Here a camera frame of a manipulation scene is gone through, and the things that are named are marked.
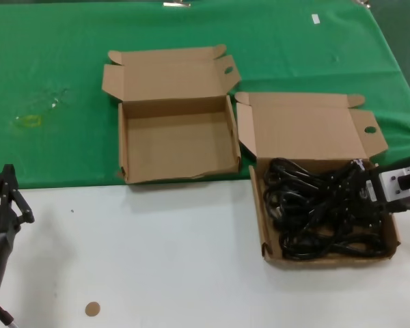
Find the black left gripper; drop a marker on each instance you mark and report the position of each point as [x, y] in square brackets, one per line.
[0, 222]

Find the open brown cardboard box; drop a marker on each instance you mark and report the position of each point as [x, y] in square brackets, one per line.
[177, 143]
[294, 130]

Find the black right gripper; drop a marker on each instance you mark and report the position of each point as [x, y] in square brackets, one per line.
[370, 193]

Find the small white label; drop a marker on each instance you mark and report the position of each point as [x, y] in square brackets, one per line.
[315, 18]

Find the round cardboard disc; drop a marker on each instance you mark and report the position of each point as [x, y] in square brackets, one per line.
[92, 309]

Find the green table cloth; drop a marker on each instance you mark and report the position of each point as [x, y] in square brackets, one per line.
[54, 51]

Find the metal table clamp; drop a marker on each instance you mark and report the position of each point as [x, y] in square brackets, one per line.
[176, 4]

